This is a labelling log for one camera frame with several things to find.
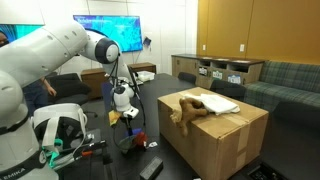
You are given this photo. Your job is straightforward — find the white terry towel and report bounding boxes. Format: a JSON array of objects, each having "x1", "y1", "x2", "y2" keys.
[{"x1": 184, "y1": 92, "x2": 241, "y2": 116}]

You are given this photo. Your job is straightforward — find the green plaid sofa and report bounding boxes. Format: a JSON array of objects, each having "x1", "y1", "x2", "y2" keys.
[{"x1": 244, "y1": 61, "x2": 320, "y2": 116}]

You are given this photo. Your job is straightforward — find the wooden side counter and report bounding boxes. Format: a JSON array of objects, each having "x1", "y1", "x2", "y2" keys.
[{"x1": 171, "y1": 53, "x2": 267, "y2": 95}]

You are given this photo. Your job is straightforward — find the small white box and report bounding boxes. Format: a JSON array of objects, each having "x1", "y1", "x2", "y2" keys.
[{"x1": 136, "y1": 70, "x2": 157, "y2": 83}]

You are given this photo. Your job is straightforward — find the wall mounted blue screen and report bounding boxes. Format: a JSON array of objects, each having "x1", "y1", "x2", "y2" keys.
[{"x1": 73, "y1": 14, "x2": 144, "y2": 54}]

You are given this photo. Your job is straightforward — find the brown cardboard box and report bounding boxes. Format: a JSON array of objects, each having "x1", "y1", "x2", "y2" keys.
[{"x1": 157, "y1": 87, "x2": 270, "y2": 180}]

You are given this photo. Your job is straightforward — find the black chair back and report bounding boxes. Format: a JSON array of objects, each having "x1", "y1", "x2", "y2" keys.
[
  {"x1": 209, "y1": 79, "x2": 248, "y2": 102},
  {"x1": 177, "y1": 71, "x2": 198, "y2": 86}
]

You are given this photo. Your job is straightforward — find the black office chair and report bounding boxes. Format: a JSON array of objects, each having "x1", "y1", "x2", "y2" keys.
[{"x1": 46, "y1": 72, "x2": 100, "y2": 120}]

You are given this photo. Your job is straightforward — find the brown plush moose toy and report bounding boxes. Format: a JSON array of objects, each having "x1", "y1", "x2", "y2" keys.
[{"x1": 169, "y1": 96, "x2": 209, "y2": 137}]

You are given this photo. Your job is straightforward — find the orange handled screwdriver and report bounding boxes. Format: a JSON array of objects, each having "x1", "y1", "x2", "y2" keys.
[{"x1": 80, "y1": 149, "x2": 95, "y2": 158}]

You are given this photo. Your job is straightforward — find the yellow wrist camera mount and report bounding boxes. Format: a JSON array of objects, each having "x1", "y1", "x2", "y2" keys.
[{"x1": 108, "y1": 109, "x2": 123, "y2": 127}]

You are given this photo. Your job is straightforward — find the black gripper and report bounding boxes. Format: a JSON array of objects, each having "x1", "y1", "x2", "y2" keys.
[{"x1": 123, "y1": 116, "x2": 139, "y2": 144}]

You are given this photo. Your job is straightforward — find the white VR headset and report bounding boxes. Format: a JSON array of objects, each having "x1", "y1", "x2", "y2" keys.
[{"x1": 32, "y1": 102, "x2": 89, "y2": 168}]

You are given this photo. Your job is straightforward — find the plush red rose green leaves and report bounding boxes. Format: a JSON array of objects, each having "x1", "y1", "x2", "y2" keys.
[{"x1": 117, "y1": 131, "x2": 159, "y2": 155}]

